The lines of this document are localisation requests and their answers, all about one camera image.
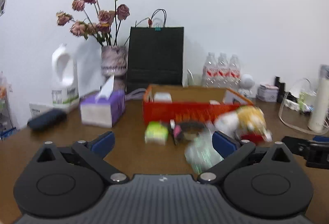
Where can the white detergent jug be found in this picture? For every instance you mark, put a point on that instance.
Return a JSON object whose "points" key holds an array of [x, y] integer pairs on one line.
{"points": [[65, 93]]}

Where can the dried rose bouquet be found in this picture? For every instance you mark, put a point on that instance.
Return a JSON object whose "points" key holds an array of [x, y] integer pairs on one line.
{"points": [[101, 24]]}

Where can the teal binder clip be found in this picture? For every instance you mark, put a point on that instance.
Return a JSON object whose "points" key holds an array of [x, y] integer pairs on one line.
{"points": [[157, 28]]}

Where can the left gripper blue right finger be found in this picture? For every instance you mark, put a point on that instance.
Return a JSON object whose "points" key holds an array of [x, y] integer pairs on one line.
{"points": [[223, 144]]}

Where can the purple white vase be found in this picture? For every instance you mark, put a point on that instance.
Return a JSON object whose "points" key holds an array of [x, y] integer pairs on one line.
{"points": [[114, 63]]}

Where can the yellow white plush toy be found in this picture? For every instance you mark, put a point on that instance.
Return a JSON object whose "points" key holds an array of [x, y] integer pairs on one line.
{"points": [[243, 122]]}

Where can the black paper bag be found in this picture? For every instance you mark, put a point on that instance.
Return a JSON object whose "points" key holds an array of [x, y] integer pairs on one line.
{"points": [[155, 57]]}

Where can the red small box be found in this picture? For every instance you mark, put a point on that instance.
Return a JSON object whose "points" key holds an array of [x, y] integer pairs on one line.
{"points": [[253, 137]]}

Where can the clear glass cup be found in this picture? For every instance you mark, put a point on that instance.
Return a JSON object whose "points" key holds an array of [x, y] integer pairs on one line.
{"points": [[193, 79]]}

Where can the purple tissue box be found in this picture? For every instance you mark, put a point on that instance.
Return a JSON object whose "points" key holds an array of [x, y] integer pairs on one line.
{"points": [[103, 112]]}

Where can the white thermos bottle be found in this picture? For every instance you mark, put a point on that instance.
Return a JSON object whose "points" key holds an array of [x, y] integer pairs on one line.
{"points": [[319, 114]]}

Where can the small grey tin box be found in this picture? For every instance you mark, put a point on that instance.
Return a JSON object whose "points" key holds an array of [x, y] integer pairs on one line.
{"points": [[267, 93]]}

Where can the dark blue case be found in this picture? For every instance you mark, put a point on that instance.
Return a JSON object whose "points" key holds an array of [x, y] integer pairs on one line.
{"points": [[47, 120]]}

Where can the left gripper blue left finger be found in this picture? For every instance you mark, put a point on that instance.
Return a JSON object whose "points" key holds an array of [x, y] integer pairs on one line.
{"points": [[103, 144]]}

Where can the clear plastic bag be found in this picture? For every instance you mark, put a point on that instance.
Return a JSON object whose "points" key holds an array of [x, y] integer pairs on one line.
{"points": [[200, 153]]}

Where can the white pack in box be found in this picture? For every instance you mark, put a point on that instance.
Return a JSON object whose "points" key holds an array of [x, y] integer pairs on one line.
{"points": [[162, 97]]}

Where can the right water bottle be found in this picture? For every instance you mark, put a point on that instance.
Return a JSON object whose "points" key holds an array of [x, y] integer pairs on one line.
{"points": [[234, 72]]}

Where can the white power strip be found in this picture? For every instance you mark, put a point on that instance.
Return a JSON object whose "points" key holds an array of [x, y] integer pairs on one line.
{"points": [[298, 106]]}

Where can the middle water bottle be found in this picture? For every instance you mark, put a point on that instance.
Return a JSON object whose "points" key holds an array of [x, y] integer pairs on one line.
{"points": [[223, 70]]}

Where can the water bottle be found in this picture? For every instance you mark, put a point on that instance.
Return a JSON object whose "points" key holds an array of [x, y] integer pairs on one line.
{"points": [[223, 70], [210, 71], [234, 72]]}

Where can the white robot figurine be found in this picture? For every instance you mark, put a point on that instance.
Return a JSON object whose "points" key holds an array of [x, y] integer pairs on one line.
{"points": [[245, 85]]}

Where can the red cardboard box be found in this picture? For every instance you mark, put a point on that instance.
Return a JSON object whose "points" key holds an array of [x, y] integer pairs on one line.
{"points": [[191, 103]]}

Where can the left water bottle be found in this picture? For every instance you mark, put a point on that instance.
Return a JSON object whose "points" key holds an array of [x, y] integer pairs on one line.
{"points": [[210, 71]]}

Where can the green yellow tissue pack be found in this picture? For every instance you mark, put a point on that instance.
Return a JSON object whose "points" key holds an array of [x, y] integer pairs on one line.
{"points": [[156, 132]]}

